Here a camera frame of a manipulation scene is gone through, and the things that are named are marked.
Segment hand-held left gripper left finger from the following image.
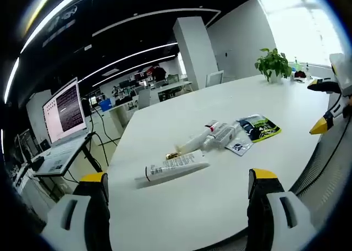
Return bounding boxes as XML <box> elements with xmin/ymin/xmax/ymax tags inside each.
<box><xmin>41</xmin><ymin>171</ymin><xmax>112</xmax><ymax>251</ymax></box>

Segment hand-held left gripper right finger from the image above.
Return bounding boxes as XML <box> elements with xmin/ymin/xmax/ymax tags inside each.
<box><xmin>247</xmin><ymin>167</ymin><xmax>317</xmax><ymax>251</ymax></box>

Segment green black skincare sachet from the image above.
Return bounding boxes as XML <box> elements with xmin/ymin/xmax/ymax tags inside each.
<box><xmin>235</xmin><ymin>114</ymin><xmax>282</xmax><ymax>144</ymax></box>

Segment small dark skincare sachet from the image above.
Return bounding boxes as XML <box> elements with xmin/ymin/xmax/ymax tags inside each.
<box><xmin>224</xmin><ymin>139</ymin><xmax>254</xmax><ymax>157</ymax></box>

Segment clear-packaged skincare tube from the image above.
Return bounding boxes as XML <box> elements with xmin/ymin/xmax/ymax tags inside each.
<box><xmin>202</xmin><ymin>124</ymin><xmax>240</xmax><ymax>152</ymax></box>

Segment red-banded white skincare tube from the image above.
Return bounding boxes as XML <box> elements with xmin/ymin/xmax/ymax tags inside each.
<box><xmin>202</xmin><ymin>119</ymin><xmax>228</xmax><ymax>136</ymax></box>

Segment gold-capped white skincare tube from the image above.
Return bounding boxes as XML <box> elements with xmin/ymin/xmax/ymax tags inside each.
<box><xmin>164</xmin><ymin>134</ymin><xmax>207</xmax><ymax>160</ymax></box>

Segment large white skincare tube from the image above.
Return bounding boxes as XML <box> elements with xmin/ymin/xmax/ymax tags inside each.
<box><xmin>134</xmin><ymin>149</ymin><xmax>211</xmax><ymax>190</ymax></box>

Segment blue storage box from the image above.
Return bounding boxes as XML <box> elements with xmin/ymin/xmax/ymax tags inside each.
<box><xmin>98</xmin><ymin>98</ymin><xmax>116</xmax><ymax>112</ymax></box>

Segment potted green plant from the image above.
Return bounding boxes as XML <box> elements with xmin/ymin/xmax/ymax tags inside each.
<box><xmin>254</xmin><ymin>47</ymin><xmax>293</xmax><ymax>84</ymax></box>

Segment black-legged standing desk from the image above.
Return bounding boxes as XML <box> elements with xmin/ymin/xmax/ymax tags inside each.
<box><xmin>32</xmin><ymin>132</ymin><xmax>104</xmax><ymax>199</ymax></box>

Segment grey mesh office chair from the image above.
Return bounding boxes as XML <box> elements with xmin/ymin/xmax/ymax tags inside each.
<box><xmin>288</xmin><ymin>129</ymin><xmax>352</xmax><ymax>224</ymax></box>

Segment small black device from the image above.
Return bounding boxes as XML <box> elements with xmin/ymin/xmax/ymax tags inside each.
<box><xmin>31</xmin><ymin>155</ymin><xmax>45</xmax><ymax>171</ymax></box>

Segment white framed chair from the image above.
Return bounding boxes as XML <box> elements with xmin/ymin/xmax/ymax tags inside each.
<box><xmin>206</xmin><ymin>70</ymin><xmax>224</xmax><ymax>89</ymax></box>

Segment open laptop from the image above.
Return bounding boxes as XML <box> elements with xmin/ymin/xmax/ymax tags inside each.
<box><xmin>42</xmin><ymin>77</ymin><xmax>93</xmax><ymax>154</ymax></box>

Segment white office chair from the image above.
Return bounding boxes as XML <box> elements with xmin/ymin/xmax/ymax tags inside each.
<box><xmin>137</xmin><ymin>88</ymin><xmax>152</xmax><ymax>110</ymax></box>

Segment black cable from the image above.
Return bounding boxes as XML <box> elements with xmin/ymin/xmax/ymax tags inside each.
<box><xmin>291</xmin><ymin>116</ymin><xmax>350</xmax><ymax>194</ymax></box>

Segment black floor cables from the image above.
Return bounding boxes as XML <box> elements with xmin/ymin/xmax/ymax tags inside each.
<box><xmin>87</xmin><ymin>107</ymin><xmax>119</xmax><ymax>154</ymax></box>

